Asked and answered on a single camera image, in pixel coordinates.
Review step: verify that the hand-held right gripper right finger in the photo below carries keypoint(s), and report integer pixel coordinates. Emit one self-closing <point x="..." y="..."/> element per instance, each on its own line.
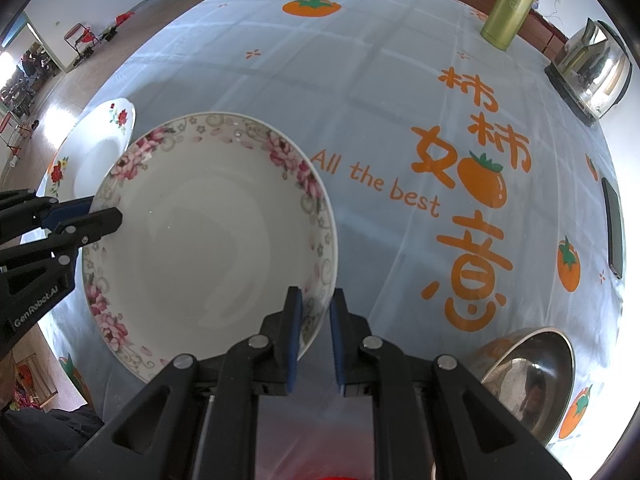
<point x="337" y="345"/>

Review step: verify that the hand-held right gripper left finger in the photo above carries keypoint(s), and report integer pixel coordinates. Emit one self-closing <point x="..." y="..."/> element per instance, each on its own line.
<point x="295" y="340"/>

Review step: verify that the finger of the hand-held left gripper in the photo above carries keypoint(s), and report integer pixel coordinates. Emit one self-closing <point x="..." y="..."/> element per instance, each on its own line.
<point x="97" y="225"/>
<point x="70" y="209"/>

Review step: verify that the white plate with red flowers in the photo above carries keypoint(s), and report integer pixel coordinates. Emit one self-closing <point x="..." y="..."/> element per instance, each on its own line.
<point x="95" y="155"/>

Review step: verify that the person's dark clothing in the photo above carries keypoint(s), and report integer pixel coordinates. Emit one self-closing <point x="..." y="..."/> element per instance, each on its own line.
<point x="45" y="445"/>

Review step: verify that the red metal chair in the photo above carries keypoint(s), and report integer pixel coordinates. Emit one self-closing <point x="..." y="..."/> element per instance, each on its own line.
<point x="82" y="37"/>

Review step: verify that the stainless steel bowl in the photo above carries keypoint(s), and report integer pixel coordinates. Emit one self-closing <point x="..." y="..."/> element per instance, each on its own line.
<point x="530" y="385"/>

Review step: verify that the persimmon printed tablecloth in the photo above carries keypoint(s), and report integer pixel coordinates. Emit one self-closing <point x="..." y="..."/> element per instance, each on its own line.
<point x="380" y="110"/>

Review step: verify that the black smartphone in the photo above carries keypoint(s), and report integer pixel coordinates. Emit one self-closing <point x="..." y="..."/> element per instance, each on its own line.
<point x="614" y="230"/>

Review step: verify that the brown wooden cabinet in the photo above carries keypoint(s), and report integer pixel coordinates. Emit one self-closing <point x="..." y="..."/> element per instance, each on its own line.
<point x="530" y="25"/>

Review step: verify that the stainless steel electric kettle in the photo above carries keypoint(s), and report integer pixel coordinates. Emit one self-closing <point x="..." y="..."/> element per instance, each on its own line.
<point x="592" y="70"/>

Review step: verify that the green metal thermos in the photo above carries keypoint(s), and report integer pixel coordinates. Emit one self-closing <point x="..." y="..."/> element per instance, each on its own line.
<point x="507" y="5"/>

